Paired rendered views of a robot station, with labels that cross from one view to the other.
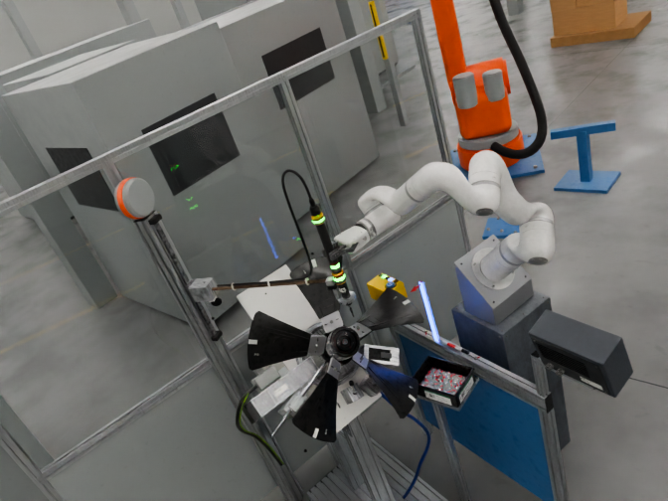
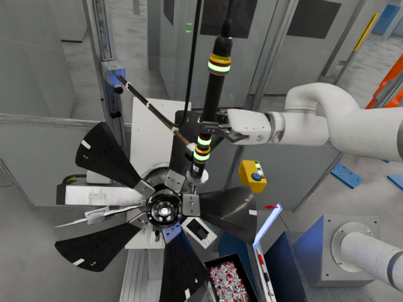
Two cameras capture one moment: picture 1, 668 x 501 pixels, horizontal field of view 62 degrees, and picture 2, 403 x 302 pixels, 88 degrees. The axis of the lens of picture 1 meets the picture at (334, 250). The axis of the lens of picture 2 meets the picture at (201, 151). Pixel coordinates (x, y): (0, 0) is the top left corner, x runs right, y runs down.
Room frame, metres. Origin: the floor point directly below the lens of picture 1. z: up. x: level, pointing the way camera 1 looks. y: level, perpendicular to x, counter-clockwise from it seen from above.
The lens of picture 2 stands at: (1.31, -0.10, 1.84)
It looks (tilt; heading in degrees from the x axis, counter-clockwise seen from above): 41 degrees down; 16
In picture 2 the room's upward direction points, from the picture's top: 11 degrees clockwise
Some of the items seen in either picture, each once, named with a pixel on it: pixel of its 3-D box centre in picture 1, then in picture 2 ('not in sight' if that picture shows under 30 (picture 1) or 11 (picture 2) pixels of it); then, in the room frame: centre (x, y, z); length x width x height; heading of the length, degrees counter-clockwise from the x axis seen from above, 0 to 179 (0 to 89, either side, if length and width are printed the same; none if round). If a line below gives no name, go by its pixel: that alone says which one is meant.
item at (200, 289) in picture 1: (202, 289); (113, 72); (2.03, 0.57, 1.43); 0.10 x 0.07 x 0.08; 62
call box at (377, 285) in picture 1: (387, 291); (250, 177); (2.17, -0.17, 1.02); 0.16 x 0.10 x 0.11; 27
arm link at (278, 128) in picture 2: (366, 230); (271, 128); (1.82, -0.14, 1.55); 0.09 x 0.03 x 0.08; 27
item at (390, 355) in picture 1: (376, 357); (197, 225); (1.79, -0.02, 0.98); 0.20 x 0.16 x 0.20; 27
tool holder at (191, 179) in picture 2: (341, 288); (197, 164); (1.74, 0.02, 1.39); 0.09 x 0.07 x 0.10; 62
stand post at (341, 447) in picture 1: (330, 417); not in sight; (1.97, 0.29, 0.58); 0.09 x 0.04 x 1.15; 117
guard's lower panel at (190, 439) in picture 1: (314, 377); (179, 177); (2.38, 0.34, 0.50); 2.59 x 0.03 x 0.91; 117
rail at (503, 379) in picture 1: (457, 355); (259, 268); (1.81, -0.35, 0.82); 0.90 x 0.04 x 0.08; 27
